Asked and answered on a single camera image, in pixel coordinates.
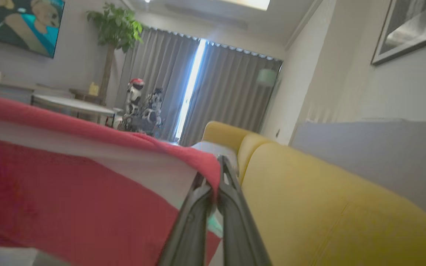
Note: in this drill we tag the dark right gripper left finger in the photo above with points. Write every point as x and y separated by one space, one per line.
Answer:
189 240

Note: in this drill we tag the small yellow figure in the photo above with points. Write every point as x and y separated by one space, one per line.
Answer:
93 89

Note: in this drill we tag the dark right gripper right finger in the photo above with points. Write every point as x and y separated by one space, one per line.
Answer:
239 236

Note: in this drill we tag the red white humanoid robot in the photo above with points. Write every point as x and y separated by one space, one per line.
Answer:
135 92

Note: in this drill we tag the large yellow sofa back cushion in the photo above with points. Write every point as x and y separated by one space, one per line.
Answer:
327 221

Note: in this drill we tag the wall television screen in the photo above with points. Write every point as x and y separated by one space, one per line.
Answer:
13 22

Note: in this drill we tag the black framed grey picture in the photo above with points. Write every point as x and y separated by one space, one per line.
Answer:
409 26

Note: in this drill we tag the grey sideboard cabinet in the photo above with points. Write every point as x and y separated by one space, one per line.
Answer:
6 92

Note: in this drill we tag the white oval table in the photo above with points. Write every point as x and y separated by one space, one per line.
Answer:
72 104

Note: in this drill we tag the grey pleated curtain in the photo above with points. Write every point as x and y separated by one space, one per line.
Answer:
231 96
154 74

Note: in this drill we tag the green potted tree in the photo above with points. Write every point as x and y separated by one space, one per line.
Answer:
118 26

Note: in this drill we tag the grey sofa seat cushion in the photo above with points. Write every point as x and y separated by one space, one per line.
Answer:
216 149

